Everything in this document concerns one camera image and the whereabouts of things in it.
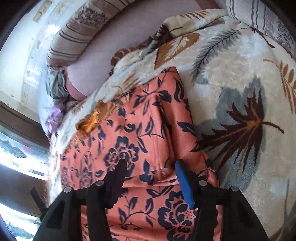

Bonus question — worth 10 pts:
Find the orange floral garment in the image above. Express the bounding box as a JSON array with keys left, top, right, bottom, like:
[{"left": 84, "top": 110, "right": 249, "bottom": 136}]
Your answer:
[{"left": 60, "top": 67, "right": 218, "bottom": 240}]

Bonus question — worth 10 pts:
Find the brown striped pillow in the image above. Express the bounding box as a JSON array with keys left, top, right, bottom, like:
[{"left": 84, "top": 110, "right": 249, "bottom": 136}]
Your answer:
[{"left": 46, "top": 0, "right": 133, "bottom": 70}]

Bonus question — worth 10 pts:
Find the brown wooden window frame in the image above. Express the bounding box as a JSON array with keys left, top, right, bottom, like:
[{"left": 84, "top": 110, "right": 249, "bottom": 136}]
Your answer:
[{"left": 1, "top": 102, "right": 49, "bottom": 240}]

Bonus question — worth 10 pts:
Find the grey blue pillow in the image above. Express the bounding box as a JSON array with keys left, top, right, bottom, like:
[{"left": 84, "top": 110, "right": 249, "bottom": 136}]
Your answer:
[{"left": 37, "top": 68, "right": 69, "bottom": 136}]

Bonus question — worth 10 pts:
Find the pink bed sheet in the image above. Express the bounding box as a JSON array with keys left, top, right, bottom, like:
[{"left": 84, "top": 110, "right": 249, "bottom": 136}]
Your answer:
[{"left": 64, "top": 0, "right": 218, "bottom": 100}]

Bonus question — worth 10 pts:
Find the purple floral cloth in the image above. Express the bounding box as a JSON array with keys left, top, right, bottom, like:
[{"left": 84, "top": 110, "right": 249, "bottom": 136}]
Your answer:
[{"left": 45, "top": 102, "right": 66, "bottom": 137}]

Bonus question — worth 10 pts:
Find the cream leaf-pattern plush blanket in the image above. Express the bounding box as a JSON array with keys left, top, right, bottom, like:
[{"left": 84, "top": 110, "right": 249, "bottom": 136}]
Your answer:
[{"left": 49, "top": 9, "right": 295, "bottom": 240}]

